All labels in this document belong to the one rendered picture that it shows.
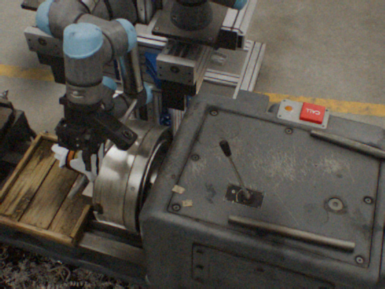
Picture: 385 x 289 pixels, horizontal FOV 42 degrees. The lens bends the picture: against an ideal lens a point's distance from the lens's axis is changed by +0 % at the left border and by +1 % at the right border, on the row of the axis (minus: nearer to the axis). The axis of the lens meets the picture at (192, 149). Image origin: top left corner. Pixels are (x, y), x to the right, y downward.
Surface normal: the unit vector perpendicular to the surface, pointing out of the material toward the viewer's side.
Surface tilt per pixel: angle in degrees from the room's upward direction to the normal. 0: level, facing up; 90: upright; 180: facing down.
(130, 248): 0
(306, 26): 0
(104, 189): 54
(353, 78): 0
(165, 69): 90
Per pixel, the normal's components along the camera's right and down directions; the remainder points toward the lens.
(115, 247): 0.00, -0.62
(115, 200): -0.27, 0.39
